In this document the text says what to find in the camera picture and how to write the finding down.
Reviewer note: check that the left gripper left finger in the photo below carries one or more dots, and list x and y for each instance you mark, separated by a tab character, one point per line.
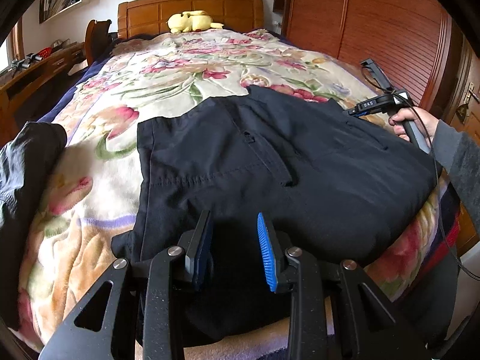
135	299

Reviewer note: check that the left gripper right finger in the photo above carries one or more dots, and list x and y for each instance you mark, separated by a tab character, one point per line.
337	310

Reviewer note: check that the black trench coat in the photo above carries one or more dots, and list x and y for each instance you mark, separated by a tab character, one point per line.
339	186

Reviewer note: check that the grey sleeved right forearm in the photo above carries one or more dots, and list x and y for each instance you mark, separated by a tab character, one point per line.
459	155

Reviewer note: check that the person's right hand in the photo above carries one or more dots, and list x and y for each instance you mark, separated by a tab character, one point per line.
424	121

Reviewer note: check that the wooden louvered wardrobe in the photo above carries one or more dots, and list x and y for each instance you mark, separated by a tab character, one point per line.
417	43

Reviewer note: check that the floral bed blanket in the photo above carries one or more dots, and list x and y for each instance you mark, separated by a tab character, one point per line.
93	193

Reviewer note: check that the dark folded garment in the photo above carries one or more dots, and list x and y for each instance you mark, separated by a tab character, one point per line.
26	163

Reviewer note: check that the yellow plush toy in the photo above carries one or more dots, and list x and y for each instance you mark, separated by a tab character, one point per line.
192	21

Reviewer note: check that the wooden desk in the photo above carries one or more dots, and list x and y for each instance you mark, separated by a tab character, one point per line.
21	88

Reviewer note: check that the red basket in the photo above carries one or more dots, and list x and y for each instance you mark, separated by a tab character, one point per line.
45	53

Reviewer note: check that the wooden chair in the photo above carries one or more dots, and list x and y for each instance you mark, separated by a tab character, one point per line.
97	39

